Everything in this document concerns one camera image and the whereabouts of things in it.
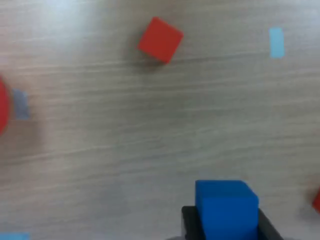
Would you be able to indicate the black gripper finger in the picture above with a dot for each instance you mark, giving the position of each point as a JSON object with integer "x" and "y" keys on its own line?
{"x": 191, "y": 225}
{"x": 267, "y": 230}

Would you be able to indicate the blue cube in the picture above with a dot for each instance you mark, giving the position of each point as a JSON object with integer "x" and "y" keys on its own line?
{"x": 225, "y": 212}

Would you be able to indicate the red plastic bin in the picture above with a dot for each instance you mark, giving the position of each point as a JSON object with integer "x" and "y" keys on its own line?
{"x": 3, "y": 105}

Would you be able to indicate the red cube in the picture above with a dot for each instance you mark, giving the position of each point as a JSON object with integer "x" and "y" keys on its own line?
{"x": 317, "y": 201}
{"x": 160, "y": 40}

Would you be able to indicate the grey-blue tape piece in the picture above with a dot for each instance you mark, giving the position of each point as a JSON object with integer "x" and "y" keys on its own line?
{"x": 20, "y": 103}

